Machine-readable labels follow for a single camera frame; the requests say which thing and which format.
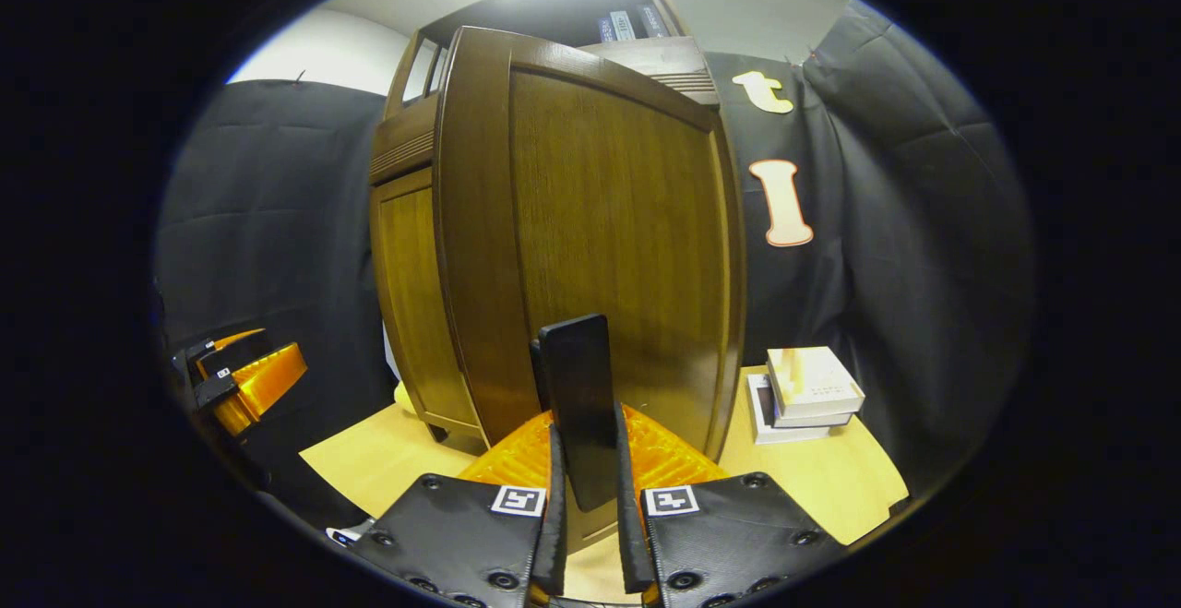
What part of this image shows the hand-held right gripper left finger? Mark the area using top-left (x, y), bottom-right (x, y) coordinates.
top-left (351, 410), bottom-right (568, 608)

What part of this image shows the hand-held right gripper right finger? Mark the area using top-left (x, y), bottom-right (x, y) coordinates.
top-left (614, 403), bottom-right (845, 608)

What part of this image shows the wooden shoe cabinet door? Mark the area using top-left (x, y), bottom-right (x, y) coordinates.
top-left (372, 168), bottom-right (481, 443)
top-left (434, 27), bottom-right (746, 554)

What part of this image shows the black door handle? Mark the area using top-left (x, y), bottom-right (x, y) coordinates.
top-left (533, 315), bottom-right (621, 512)

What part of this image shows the wooden double-door shoe cabinet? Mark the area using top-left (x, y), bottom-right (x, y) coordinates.
top-left (369, 0), bottom-right (722, 457)

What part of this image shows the white flat book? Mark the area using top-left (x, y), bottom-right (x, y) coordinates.
top-left (747, 374), bottom-right (831, 445)

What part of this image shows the black backdrop cloth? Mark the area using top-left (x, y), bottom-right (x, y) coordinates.
top-left (155, 0), bottom-right (1034, 535)

